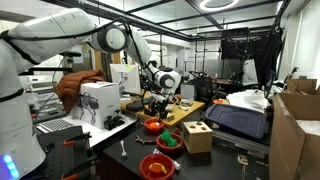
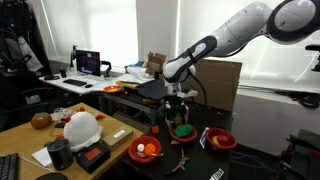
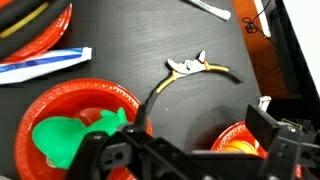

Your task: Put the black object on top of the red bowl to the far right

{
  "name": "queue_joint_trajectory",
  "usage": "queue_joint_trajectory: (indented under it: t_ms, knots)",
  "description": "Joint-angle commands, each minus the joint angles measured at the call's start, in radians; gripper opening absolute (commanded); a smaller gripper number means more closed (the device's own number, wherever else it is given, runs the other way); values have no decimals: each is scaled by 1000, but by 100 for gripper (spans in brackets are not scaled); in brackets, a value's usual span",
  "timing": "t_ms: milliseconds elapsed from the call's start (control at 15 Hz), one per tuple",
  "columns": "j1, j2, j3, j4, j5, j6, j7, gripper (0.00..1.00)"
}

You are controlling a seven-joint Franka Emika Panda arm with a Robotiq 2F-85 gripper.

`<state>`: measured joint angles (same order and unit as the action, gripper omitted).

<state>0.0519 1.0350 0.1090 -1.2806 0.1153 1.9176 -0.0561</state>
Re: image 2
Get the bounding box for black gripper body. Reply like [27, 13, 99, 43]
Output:
[165, 97, 191, 116]

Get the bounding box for red plastic bowl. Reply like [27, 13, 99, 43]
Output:
[168, 122, 199, 144]
[127, 135, 163, 164]
[205, 127, 238, 152]

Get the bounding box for orange bowl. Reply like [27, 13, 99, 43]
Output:
[102, 85, 125, 96]

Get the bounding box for wooden shape sorter box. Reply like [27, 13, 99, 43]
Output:
[164, 99, 190, 128]

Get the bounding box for green toy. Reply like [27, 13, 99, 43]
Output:
[173, 124, 194, 138]

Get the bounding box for blue white packet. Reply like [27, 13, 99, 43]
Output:
[198, 126, 211, 150]

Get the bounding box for dark blue bin lid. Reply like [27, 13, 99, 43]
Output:
[135, 79, 169, 101]

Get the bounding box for grey metal cart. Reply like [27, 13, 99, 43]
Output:
[99, 89, 168, 126]

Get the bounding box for orange ball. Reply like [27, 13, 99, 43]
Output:
[144, 143, 157, 156]

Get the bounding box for red block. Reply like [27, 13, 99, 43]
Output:
[217, 134, 230, 145]

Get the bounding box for large cardboard box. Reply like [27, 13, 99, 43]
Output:
[181, 59, 243, 113]

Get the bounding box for small open cardboard box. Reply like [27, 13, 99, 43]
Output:
[145, 51, 168, 77]

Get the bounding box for white paper pile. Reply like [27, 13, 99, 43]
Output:
[124, 65, 155, 84]

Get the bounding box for tan cardboard box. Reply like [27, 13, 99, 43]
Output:
[101, 126, 134, 152]

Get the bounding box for white striped remote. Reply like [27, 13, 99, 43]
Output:
[209, 167, 225, 180]

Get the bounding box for white desk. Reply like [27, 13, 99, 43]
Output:
[38, 71, 134, 97]

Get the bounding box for black box red label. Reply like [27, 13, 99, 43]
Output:
[75, 143, 112, 175]

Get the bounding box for white plush toy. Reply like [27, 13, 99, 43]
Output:
[63, 107, 107, 153]

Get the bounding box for computer monitor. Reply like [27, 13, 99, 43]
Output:
[75, 49, 102, 78]

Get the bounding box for black keyboard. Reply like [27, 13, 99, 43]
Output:
[0, 152, 20, 180]
[62, 78, 88, 88]

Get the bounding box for clear plastic bag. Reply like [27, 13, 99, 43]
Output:
[49, 107, 73, 122]

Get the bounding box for black desk stand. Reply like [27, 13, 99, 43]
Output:
[69, 44, 78, 69]

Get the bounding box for black cup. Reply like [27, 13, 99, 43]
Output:
[59, 66, 68, 79]

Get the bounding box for black cylinder speaker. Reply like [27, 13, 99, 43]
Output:
[46, 138, 75, 171]

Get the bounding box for black headphones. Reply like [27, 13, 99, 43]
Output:
[43, 74, 61, 81]

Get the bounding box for brown ball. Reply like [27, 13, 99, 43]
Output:
[30, 112, 54, 130]

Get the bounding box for black round pad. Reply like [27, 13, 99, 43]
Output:
[34, 171, 69, 180]

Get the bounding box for white paper sheet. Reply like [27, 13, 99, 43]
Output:
[31, 146, 54, 168]

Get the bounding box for white tissue box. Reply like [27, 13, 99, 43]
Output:
[25, 94, 42, 105]

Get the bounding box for black office chair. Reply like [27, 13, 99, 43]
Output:
[6, 86, 54, 124]

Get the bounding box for wooden table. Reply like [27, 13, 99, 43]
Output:
[0, 102, 145, 180]

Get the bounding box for grey hanging garment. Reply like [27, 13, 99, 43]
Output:
[4, 35, 44, 73]

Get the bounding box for black hanging jacket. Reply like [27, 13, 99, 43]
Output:
[0, 0, 53, 76]

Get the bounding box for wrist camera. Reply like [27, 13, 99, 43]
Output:
[176, 89, 199, 100]

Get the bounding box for black camera cable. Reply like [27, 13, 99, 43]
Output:
[188, 68, 208, 108]

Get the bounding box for grey floor cables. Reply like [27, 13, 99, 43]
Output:
[229, 150, 278, 174]

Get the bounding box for black equipment frame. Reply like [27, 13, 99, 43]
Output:
[274, 129, 320, 180]

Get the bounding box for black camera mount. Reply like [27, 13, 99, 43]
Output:
[304, 43, 320, 73]

